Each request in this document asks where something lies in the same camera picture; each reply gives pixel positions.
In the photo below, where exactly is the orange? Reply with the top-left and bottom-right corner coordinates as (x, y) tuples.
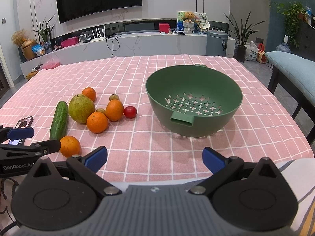
(86, 112), (108, 134)
(59, 136), (81, 158)
(82, 87), (97, 102)
(105, 100), (124, 122)

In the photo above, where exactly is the green cucumber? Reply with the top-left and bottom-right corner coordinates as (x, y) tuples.
(50, 101), (68, 140)

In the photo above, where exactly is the brown longan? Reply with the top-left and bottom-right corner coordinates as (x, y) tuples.
(109, 94), (120, 101)
(96, 108), (106, 114)

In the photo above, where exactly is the yellow-green pear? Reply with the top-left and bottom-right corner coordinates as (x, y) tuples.
(68, 94), (95, 124)

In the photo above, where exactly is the red cherry tomato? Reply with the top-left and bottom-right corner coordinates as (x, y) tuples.
(123, 106), (137, 119)

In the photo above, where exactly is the black smartphone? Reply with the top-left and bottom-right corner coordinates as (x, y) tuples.
(7, 116), (35, 146)

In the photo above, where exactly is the green colander bowl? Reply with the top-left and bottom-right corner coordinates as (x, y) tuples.
(146, 65), (243, 137)

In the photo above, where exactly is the pink plastic container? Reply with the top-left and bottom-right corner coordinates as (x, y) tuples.
(40, 56), (61, 70)

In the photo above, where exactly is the pink checkered tablecloth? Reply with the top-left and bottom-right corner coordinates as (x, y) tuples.
(1, 54), (313, 182)

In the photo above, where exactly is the golden brown vase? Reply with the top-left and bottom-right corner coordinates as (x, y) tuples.
(21, 40), (37, 61)

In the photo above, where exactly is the left potted plant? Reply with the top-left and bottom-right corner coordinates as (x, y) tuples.
(34, 14), (55, 54)

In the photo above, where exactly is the blue cushioned bench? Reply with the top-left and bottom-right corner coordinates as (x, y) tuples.
(264, 51), (315, 146)

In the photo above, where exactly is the pink box on console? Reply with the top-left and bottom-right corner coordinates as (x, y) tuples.
(61, 36), (79, 48)

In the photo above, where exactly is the white shopping bag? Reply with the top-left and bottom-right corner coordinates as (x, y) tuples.
(245, 41), (259, 61)

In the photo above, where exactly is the grey trash bin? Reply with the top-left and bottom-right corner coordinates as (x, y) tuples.
(206, 30), (228, 57)

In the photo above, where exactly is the white wifi router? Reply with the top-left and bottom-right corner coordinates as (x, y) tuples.
(83, 27), (106, 43)

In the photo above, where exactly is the white marble TV console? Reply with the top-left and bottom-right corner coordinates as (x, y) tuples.
(20, 29), (236, 79)

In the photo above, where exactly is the potted plant by bin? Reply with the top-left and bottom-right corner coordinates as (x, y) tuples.
(224, 12), (265, 62)

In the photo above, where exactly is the water jug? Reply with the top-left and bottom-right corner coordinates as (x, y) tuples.
(275, 35), (291, 53)

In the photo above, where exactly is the dark cabinet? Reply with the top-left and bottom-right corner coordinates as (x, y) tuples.
(292, 21), (315, 61)

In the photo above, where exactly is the red box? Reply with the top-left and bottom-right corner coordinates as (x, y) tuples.
(159, 23), (170, 34)

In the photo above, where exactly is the teddy bear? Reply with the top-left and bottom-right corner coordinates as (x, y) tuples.
(182, 12), (195, 22)

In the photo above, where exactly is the trailing green plant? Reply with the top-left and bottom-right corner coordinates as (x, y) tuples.
(276, 2), (307, 48)

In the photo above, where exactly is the black hanging cable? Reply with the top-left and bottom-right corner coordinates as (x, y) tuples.
(105, 35), (122, 57)

